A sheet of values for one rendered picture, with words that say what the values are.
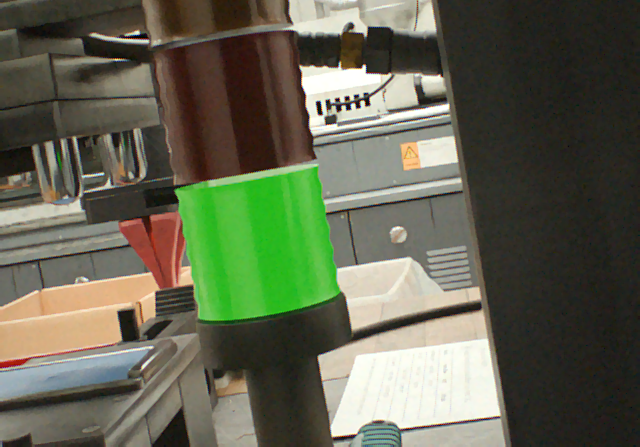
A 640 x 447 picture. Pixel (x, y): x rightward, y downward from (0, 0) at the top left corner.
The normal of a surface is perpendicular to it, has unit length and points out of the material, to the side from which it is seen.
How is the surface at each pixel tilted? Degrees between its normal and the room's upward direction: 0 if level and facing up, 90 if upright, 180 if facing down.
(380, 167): 90
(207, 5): 76
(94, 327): 88
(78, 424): 0
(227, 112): 104
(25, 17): 90
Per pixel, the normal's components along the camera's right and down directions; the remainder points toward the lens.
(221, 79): -0.06, -0.15
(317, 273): 0.70, -0.32
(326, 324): 0.69, -0.06
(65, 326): -0.15, 0.07
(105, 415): -0.18, -0.98
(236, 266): -0.31, -0.11
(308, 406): 0.53, -0.02
